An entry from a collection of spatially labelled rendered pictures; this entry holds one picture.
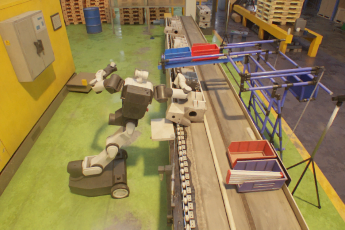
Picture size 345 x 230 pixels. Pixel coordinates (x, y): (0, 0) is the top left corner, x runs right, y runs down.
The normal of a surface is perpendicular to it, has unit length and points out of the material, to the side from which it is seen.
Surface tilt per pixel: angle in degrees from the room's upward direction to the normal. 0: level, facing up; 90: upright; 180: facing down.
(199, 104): 22
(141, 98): 88
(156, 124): 0
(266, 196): 0
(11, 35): 90
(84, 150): 0
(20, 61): 90
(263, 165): 88
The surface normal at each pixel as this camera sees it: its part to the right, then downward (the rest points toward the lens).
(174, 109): 0.16, -0.33
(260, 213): 0.00, -0.84
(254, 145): 0.04, 0.51
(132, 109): 0.03, 0.71
